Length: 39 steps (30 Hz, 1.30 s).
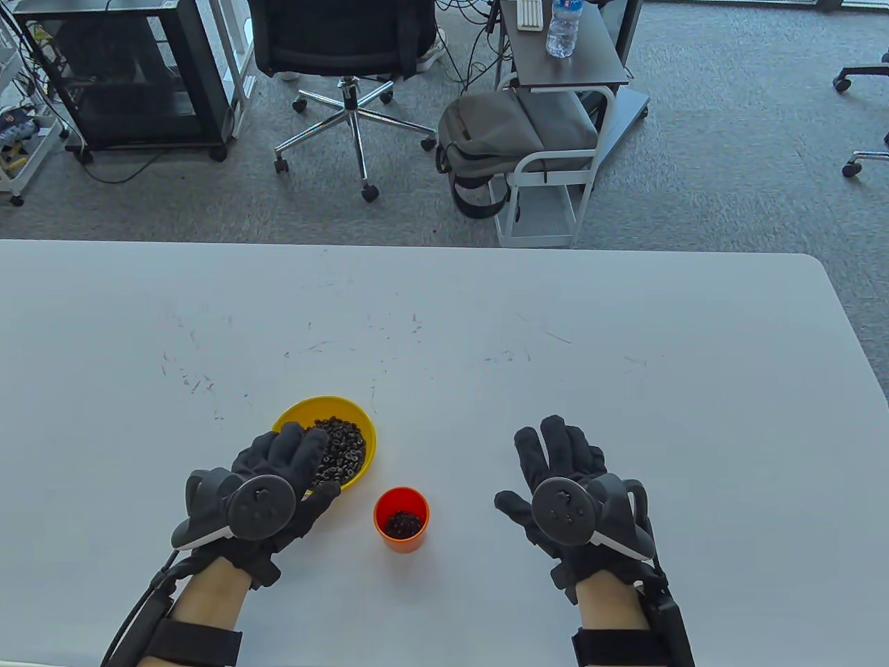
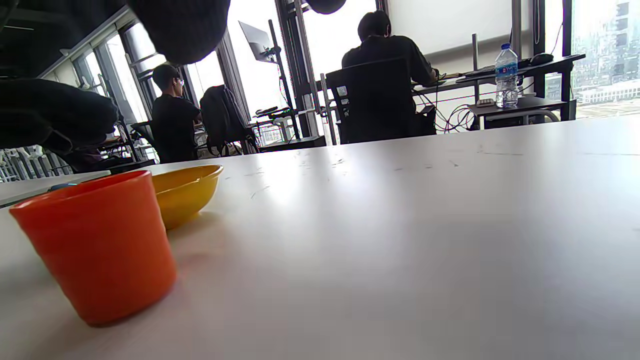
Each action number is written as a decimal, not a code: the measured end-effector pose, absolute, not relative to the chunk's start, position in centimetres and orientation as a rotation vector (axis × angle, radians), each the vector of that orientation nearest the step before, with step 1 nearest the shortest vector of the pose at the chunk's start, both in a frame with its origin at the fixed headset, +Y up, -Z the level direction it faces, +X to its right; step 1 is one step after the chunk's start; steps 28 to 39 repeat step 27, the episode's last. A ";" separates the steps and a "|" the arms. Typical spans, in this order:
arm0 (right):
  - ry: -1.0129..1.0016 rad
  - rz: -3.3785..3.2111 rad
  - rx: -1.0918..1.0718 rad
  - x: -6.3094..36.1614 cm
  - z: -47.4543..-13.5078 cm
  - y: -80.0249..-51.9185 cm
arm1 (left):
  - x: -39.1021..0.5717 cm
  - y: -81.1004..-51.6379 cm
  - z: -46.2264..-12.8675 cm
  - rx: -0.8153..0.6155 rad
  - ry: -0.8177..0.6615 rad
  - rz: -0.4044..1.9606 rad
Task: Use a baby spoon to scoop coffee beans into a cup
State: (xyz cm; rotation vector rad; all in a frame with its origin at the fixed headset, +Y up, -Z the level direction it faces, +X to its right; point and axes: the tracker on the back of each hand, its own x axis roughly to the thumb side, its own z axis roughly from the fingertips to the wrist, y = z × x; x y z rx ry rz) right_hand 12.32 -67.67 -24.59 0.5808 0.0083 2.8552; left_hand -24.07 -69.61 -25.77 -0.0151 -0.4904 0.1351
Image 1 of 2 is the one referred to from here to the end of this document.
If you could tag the person's right little finger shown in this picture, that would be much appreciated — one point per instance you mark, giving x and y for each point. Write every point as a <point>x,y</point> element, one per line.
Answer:
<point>598,464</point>

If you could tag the heap of dark beads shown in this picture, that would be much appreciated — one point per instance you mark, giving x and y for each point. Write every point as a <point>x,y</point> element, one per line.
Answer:
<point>405,524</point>

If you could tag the person's right middle finger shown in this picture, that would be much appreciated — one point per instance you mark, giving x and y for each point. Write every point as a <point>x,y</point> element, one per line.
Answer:
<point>559,445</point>

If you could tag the clear water bottle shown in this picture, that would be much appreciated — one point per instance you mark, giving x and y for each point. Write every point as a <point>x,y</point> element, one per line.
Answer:
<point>562,31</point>

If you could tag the orange cup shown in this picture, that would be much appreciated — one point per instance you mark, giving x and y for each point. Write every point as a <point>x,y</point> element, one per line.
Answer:
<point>401,545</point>

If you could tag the person's left thumb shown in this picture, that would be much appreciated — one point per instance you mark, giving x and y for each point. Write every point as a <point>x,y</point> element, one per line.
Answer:
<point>316,501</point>

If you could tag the white shoe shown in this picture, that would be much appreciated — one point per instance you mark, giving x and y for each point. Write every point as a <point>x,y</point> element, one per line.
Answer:
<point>430,48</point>

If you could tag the yellow bowl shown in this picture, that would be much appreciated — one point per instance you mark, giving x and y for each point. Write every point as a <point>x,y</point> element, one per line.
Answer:
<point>333,410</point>

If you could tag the person's right thumb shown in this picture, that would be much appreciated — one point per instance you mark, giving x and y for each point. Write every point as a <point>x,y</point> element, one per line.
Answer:
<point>514,506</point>

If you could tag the white keyboard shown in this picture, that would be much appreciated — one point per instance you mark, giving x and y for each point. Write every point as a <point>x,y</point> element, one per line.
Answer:
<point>529,14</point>

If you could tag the white side table dark top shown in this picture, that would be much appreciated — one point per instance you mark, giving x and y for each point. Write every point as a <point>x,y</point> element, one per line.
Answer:
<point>569,62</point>

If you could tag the white metal frame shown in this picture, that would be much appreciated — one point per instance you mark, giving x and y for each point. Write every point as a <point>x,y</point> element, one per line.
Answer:
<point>239,62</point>

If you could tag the grey controller on glove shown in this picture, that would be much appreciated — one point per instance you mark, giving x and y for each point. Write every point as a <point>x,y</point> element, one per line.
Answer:
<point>260,511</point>
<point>562,511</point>

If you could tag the person's left forearm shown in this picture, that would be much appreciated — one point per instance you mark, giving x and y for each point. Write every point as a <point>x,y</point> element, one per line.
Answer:
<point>208,601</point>

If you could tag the person's left hand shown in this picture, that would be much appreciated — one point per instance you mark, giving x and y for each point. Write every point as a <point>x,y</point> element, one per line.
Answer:
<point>271,458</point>

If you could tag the grey backpack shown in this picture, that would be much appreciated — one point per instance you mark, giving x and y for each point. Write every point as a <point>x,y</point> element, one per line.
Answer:
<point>486,128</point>

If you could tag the pile of dark metal rings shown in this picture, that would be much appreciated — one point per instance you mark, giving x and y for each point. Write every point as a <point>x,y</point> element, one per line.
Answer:
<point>344,448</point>

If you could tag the person's right forearm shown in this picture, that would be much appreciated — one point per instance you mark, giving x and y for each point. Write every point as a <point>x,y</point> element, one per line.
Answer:
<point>611,615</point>

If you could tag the black wheeled cabinet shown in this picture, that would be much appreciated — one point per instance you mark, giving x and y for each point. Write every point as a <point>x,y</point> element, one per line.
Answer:
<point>125,69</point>

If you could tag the grey controller on left glove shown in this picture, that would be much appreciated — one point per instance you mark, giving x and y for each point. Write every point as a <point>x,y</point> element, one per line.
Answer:
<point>260,511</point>

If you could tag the grey controller on right glove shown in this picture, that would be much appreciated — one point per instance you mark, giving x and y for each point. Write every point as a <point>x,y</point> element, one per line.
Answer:
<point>562,511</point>

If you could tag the black office chair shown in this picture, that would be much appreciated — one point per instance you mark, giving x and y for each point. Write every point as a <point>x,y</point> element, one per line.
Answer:
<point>340,35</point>

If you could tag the person's right hand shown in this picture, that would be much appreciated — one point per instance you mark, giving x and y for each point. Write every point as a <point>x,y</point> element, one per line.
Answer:
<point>562,455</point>

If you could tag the person's left middle finger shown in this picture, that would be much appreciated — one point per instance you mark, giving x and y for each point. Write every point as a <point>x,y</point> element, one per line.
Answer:
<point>288,448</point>

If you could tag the white wheeled shelf cart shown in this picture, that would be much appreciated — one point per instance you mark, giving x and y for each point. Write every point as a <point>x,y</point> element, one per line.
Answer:
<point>21,132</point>

